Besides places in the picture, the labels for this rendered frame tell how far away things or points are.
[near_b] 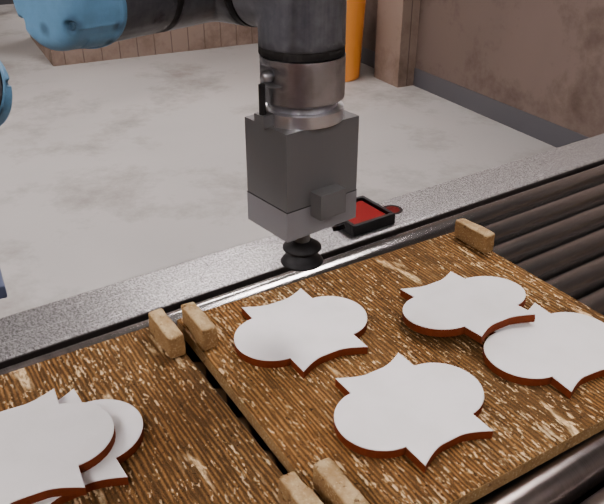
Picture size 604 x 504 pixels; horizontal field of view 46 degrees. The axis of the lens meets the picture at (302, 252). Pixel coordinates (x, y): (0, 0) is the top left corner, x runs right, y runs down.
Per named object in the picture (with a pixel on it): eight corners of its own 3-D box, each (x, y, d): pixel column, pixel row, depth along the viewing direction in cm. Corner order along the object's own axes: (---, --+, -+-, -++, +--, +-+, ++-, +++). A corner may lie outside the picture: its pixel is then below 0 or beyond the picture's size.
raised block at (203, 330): (180, 324, 77) (178, 302, 76) (196, 319, 78) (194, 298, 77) (203, 352, 73) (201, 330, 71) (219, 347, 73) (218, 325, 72)
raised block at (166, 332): (148, 332, 76) (146, 310, 74) (164, 326, 77) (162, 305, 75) (171, 361, 71) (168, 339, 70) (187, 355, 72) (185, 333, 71)
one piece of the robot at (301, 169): (302, 102, 55) (302, 280, 63) (384, 82, 60) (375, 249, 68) (233, 75, 62) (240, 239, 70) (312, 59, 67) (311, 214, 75)
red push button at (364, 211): (329, 218, 104) (329, 209, 104) (361, 208, 107) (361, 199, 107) (354, 233, 100) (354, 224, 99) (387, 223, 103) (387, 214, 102)
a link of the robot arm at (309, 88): (364, 54, 61) (288, 70, 56) (361, 106, 63) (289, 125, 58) (308, 39, 66) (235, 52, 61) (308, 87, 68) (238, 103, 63)
